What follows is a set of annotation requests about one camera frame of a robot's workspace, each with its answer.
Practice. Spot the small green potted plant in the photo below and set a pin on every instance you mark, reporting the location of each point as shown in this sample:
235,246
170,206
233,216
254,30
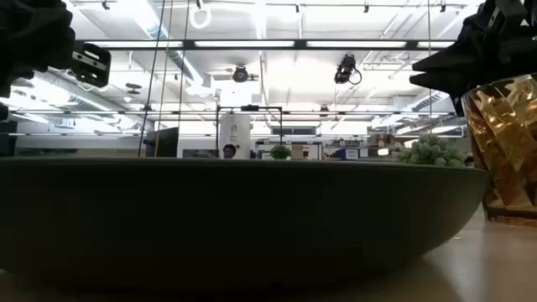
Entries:
280,152

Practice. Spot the round black ceiling fixture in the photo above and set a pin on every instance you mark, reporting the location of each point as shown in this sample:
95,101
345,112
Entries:
240,74

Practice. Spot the blue box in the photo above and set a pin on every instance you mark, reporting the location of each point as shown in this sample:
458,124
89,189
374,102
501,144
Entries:
347,154

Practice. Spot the person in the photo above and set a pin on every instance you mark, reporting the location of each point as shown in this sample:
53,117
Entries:
229,151

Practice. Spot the brown cardboard box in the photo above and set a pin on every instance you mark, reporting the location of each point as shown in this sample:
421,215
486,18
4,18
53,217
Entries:
297,152

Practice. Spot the black horizontal rig bar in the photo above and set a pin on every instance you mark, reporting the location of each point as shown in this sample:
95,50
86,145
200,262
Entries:
189,44

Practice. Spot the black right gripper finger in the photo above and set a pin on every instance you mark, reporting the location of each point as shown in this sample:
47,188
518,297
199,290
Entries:
440,62
440,81

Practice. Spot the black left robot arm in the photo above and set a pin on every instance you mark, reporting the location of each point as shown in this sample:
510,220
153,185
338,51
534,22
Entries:
33,38

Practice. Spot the black computer monitor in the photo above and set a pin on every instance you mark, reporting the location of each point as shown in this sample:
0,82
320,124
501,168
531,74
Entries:
163,143

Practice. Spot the black metal stand frame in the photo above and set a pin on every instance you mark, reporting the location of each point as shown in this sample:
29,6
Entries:
249,108

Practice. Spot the amber faceted glass cup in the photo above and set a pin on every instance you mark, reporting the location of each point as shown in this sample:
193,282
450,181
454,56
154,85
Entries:
505,142

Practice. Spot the large green potted plant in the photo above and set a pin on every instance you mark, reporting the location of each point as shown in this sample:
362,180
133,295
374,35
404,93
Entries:
430,152

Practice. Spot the white cylindrical column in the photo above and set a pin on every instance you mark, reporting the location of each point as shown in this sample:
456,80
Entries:
235,134

